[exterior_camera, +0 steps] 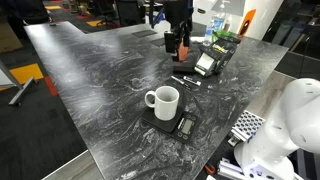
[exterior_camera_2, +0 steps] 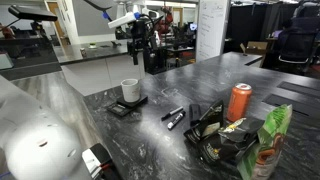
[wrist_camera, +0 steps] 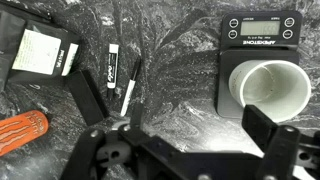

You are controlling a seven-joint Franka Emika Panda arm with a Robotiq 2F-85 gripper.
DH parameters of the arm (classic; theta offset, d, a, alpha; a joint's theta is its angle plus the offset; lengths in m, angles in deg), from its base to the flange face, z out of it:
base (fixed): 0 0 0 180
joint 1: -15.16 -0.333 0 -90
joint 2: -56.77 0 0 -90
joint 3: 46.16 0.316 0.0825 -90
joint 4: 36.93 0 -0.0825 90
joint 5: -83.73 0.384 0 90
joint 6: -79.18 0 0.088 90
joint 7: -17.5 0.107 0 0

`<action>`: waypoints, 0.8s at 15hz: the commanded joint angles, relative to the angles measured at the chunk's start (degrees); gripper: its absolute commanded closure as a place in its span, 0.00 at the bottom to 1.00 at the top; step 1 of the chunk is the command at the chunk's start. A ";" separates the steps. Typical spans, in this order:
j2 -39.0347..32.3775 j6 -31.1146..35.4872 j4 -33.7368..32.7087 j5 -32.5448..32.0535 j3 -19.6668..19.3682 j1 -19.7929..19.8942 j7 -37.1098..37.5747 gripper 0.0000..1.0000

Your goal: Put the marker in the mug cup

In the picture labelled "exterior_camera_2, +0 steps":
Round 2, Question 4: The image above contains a dark counter with white cabinet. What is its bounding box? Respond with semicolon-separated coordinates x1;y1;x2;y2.
54;40;145;96

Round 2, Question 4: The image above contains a black office chair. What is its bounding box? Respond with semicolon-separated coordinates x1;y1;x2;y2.
276;19;319;75

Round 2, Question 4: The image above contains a black marker with grey cap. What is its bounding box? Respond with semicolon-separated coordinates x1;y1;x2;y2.
161;106;183;121

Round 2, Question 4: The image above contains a green snack bag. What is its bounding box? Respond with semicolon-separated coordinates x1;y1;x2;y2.
237;104;293;180

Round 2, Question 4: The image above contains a black kitchen scale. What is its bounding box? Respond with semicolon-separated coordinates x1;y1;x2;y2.
107;95;148;117

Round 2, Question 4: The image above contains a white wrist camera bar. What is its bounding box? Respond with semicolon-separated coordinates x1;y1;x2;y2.
108;12;141;28

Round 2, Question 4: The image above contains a black marker with white label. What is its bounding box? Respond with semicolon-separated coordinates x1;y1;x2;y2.
167;111;186;130

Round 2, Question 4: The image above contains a black rectangular case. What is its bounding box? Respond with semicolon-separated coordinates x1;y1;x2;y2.
189;104;201;126

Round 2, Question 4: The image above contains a black snack bag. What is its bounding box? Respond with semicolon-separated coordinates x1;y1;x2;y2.
184;99;263;163

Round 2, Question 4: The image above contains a black overhead camera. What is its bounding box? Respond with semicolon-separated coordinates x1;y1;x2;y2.
8;5;58;21

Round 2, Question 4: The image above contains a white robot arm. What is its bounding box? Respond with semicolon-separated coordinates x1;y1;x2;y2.
0;77;92;180

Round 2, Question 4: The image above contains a white whiteboard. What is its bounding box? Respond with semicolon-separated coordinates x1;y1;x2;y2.
196;0;231;62

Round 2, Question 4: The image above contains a cardboard box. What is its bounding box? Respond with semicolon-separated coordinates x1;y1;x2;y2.
240;41;268;55

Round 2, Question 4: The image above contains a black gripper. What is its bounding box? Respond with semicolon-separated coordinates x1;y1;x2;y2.
127;18;148;65

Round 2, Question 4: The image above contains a black and white device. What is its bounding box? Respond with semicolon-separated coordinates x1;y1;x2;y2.
82;143;122;180

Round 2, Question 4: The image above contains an orange drink can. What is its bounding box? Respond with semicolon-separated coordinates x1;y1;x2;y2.
227;83;252;122

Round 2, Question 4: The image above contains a white mug cup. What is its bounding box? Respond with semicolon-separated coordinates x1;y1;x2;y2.
121;79;140;103

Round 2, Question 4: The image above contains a small jar on counter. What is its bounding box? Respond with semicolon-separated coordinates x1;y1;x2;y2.
80;48;87;57

